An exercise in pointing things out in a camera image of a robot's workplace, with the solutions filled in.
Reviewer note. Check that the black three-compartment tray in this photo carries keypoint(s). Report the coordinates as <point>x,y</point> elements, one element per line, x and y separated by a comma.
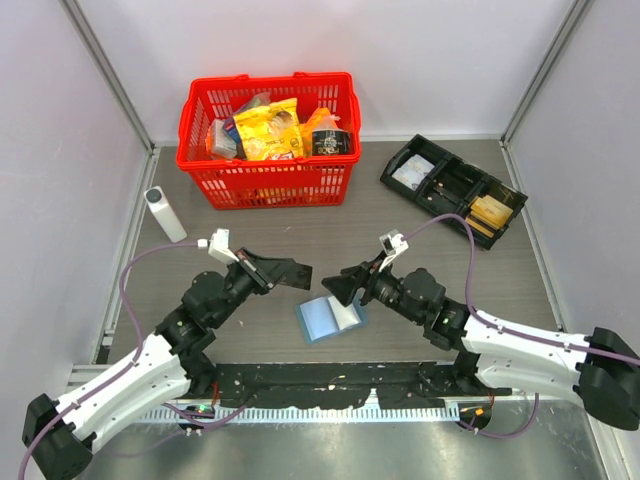
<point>452,185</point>

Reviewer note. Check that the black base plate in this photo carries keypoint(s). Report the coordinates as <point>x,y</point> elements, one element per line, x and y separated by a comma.
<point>337,386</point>

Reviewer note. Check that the slotted cable duct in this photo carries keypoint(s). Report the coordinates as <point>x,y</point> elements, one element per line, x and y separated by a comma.
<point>369,413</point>

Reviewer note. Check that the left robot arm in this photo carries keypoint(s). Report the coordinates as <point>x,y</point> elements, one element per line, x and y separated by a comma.
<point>62,435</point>

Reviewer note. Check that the white cards stack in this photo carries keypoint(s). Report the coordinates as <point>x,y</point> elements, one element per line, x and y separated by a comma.
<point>413,171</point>

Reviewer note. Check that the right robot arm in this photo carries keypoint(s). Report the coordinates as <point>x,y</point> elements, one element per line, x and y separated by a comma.
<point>599,371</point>

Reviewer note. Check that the dark grey card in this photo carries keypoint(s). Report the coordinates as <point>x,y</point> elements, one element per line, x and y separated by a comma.
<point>298,276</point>

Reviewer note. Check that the yellow chips bag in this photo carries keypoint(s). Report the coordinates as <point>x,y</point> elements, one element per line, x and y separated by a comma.
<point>270,132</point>

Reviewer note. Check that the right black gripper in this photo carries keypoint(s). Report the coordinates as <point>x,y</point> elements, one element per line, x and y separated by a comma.
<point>345,287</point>

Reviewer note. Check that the black round tin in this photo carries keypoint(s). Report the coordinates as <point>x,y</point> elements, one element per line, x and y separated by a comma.
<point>331,142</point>

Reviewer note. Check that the orange snack bag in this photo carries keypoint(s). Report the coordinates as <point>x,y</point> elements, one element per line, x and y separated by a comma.
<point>320,120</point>

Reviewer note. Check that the red plastic shopping basket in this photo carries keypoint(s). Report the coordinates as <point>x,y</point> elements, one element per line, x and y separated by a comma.
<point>240,184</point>

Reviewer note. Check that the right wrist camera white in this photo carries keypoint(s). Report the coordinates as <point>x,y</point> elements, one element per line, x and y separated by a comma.
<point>393,244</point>

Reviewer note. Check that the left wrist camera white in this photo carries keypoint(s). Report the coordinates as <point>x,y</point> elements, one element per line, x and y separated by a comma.
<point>217,246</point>

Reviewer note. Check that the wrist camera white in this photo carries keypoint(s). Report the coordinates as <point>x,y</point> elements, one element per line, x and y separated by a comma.
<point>217,246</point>
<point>393,244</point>

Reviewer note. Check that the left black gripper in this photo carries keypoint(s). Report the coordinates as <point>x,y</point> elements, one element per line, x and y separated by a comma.
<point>264,272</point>

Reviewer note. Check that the grey small box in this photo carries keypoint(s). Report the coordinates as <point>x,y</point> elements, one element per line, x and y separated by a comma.
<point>218,142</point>

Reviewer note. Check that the gold cards stack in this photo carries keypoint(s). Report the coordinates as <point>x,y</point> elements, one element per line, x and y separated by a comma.
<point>487,215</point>

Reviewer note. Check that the white bottle grey cap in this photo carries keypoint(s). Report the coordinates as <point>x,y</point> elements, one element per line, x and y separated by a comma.
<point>164,214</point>

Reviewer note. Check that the blue card holder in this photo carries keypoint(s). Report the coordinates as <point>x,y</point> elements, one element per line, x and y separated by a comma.
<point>326,317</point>

